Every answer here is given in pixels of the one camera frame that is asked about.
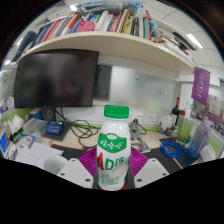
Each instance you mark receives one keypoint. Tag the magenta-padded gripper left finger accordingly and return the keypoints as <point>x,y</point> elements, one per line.
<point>75,173</point>

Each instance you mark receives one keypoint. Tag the white wall socket row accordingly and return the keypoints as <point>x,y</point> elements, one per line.
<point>145,118</point>

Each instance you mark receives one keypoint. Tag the purple hanging pennant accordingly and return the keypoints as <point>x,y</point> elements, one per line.
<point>200,85</point>

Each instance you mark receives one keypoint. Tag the white tissue pile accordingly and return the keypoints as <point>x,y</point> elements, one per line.
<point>13,125</point>

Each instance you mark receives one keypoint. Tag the white printed paper sheet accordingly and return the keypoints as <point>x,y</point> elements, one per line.
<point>36,155</point>

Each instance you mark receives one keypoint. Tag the black computer monitor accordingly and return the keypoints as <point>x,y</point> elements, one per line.
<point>56,78</point>

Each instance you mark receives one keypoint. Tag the small blue device box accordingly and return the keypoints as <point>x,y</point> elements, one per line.
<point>54,127</point>

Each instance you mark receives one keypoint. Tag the blue box brown lid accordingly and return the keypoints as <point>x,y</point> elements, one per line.
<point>36,114</point>

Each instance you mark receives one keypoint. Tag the white drink bottle green cap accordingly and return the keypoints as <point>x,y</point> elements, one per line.
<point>113,156</point>

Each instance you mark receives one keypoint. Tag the clear plastic box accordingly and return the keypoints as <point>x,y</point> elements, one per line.
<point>35,127</point>

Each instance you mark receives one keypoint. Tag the black desk mat red edge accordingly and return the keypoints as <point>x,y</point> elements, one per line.
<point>161,163</point>

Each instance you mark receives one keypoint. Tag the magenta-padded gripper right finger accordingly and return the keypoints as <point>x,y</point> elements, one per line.
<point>149,172</point>

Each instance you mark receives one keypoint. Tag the white tissue pack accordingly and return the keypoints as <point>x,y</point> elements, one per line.
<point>208,153</point>

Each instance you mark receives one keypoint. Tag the blue tissue box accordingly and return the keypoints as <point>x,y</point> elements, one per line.
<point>4,143</point>

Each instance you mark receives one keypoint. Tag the translucent purple water bottle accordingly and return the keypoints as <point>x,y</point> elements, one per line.
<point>200,140</point>

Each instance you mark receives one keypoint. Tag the ceiling light panels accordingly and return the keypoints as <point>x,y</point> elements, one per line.
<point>194,40</point>

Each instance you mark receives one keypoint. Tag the dark wine bottle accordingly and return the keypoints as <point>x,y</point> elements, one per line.
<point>175,113</point>

